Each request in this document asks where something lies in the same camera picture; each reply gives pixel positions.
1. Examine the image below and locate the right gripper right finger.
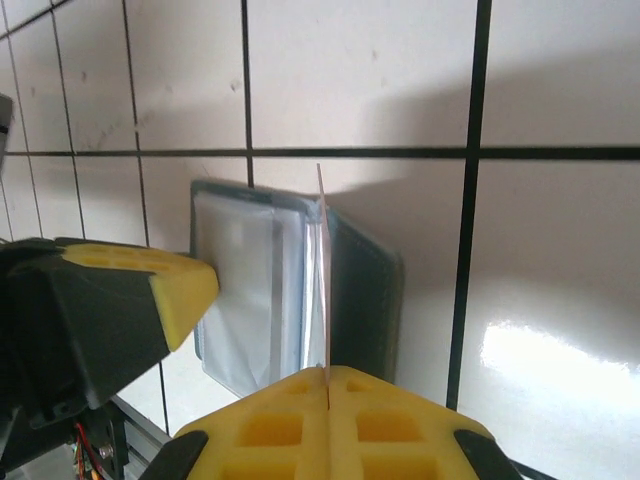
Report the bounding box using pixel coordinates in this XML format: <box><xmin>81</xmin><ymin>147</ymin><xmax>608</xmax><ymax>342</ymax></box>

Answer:
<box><xmin>329</xmin><ymin>366</ymin><xmax>519</xmax><ymax>480</ymax></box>

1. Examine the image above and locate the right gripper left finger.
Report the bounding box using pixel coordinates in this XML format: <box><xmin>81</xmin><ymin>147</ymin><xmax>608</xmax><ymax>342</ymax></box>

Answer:
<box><xmin>147</xmin><ymin>368</ymin><xmax>332</xmax><ymax>480</ymax></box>

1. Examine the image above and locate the teal leather card holder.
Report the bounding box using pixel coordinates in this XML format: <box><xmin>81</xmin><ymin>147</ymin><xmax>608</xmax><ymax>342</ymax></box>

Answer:
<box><xmin>189</xmin><ymin>179</ymin><xmax>405</xmax><ymax>399</ymax></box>

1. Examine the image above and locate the white VIP card orange print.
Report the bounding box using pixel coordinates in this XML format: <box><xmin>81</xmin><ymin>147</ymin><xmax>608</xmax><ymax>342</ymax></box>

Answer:
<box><xmin>315</xmin><ymin>162</ymin><xmax>333</xmax><ymax>401</ymax></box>

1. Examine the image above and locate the aluminium mounting rail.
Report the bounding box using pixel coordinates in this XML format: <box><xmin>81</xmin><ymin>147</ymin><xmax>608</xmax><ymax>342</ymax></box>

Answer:
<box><xmin>110</xmin><ymin>394</ymin><xmax>175</xmax><ymax>464</ymax></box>

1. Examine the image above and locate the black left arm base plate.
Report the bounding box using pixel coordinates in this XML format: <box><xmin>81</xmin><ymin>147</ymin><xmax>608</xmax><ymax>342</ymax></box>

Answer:
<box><xmin>69</xmin><ymin>399</ymin><xmax>151</xmax><ymax>480</ymax></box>

